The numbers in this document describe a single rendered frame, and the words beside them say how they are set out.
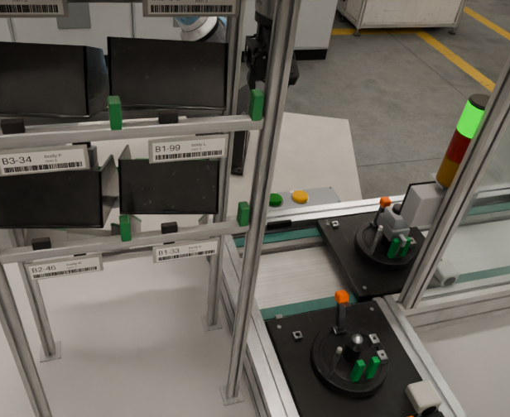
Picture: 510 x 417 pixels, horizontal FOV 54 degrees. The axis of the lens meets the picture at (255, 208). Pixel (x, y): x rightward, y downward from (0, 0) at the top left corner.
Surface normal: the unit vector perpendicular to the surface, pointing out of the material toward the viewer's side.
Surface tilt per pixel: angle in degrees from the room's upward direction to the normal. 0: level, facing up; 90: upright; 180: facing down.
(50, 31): 90
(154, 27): 90
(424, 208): 90
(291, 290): 0
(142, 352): 0
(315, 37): 90
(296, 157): 0
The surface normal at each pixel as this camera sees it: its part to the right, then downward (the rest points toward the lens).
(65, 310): 0.11, -0.76
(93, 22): 0.29, 0.65
